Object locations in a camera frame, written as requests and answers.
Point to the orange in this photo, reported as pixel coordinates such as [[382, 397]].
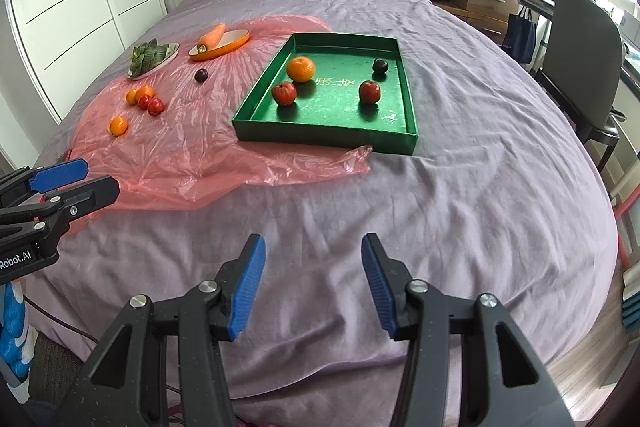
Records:
[[118, 125], [300, 69], [131, 96], [145, 90]]

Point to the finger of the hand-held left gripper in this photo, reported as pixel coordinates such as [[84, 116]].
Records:
[[95, 192], [57, 172]]

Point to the green tray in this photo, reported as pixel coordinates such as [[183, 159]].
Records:
[[340, 107]]

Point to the dark blue bag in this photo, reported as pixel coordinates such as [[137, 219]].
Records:
[[520, 37]]

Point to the pink plastic sheet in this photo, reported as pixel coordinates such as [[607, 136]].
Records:
[[200, 142]]

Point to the red apple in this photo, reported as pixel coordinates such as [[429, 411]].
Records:
[[143, 103], [155, 106], [284, 93], [369, 91]]

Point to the dark purple plum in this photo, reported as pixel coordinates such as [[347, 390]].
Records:
[[201, 75], [380, 66]]

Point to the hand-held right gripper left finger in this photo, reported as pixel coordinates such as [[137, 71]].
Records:
[[247, 292]]

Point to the carrot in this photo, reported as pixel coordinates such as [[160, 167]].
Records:
[[214, 36]]

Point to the orange enamel plate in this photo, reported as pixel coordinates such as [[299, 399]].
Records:
[[235, 39]]

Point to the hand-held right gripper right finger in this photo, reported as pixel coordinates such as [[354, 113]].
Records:
[[380, 287]]

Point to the person's left hand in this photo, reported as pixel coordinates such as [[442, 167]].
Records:
[[12, 322]]

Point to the bok choy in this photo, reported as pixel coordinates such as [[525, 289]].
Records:
[[147, 57]]

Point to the dark office chair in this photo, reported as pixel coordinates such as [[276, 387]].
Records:
[[580, 52]]

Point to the silver plate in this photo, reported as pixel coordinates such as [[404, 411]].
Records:
[[171, 53]]

